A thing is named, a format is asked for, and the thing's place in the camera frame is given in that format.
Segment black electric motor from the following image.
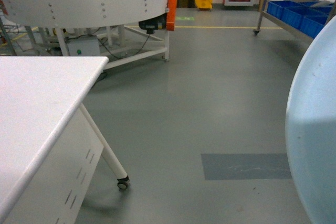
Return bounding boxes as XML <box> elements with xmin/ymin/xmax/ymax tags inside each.
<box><xmin>138</xmin><ymin>14</ymin><xmax>166</xmax><ymax>35</ymax></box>

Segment white table on casters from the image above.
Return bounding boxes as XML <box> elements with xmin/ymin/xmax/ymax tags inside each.
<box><xmin>1</xmin><ymin>56</ymin><xmax>129</xmax><ymax>223</ymax></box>

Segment steel rolling shelf cart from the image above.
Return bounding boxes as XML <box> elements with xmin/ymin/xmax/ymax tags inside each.
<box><xmin>254</xmin><ymin>0</ymin><xmax>335</xmax><ymax>43</ymax></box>

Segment light blue oval tray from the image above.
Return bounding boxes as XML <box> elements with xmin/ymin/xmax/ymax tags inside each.
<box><xmin>285</xmin><ymin>18</ymin><xmax>335</xmax><ymax>223</ymax></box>

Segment white control box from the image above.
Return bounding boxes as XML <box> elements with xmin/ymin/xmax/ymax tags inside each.
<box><xmin>67</xmin><ymin>36</ymin><xmax>100</xmax><ymax>56</ymax></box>

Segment blue bin on cart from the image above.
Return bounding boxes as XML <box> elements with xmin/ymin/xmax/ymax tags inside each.
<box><xmin>299</xmin><ymin>15</ymin><xmax>328</xmax><ymax>38</ymax></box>
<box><xmin>281</xmin><ymin>7</ymin><xmax>328</xmax><ymax>29</ymax></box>
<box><xmin>267</xmin><ymin>1</ymin><xmax>303</xmax><ymax>19</ymax></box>

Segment white round conveyor machine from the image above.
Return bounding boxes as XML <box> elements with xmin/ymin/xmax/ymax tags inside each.
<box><xmin>1</xmin><ymin>0</ymin><xmax>169</xmax><ymax>68</ymax></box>

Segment orange machine guard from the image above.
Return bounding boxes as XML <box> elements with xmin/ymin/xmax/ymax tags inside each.
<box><xmin>166</xmin><ymin>0</ymin><xmax>177</xmax><ymax>31</ymax></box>

